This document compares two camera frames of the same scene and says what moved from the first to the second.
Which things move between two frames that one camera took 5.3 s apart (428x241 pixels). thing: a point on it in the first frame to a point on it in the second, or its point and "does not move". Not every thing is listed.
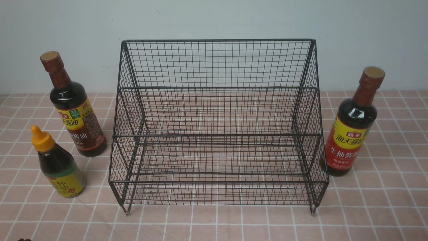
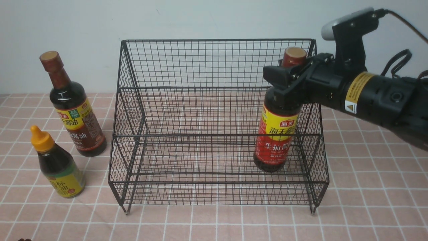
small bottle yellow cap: (59, 165) does not move
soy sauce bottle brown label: (69, 99) does not move
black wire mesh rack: (226, 121) does not move
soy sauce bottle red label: (354, 120) to (276, 134)
